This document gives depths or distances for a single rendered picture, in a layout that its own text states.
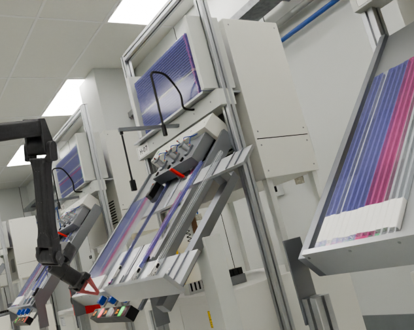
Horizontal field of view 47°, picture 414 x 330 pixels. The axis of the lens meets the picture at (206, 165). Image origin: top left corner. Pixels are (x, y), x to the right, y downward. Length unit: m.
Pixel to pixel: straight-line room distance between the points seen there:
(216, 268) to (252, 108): 0.87
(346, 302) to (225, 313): 0.87
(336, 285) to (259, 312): 0.42
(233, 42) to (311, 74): 1.49
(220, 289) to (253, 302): 0.45
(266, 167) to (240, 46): 0.54
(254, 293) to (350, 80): 1.88
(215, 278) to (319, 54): 2.39
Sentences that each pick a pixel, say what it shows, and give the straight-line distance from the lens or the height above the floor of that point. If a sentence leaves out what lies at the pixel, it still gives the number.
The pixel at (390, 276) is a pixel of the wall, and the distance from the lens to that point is 3.35.
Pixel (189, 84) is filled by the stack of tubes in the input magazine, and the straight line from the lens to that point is 2.01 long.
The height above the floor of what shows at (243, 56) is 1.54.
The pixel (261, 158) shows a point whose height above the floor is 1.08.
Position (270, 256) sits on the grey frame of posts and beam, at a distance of 1.84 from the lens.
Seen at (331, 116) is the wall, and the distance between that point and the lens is 3.43.
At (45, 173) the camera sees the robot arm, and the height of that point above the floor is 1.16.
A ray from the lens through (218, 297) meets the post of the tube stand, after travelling 1.38.
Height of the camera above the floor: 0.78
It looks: 10 degrees up
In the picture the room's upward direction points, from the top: 14 degrees counter-clockwise
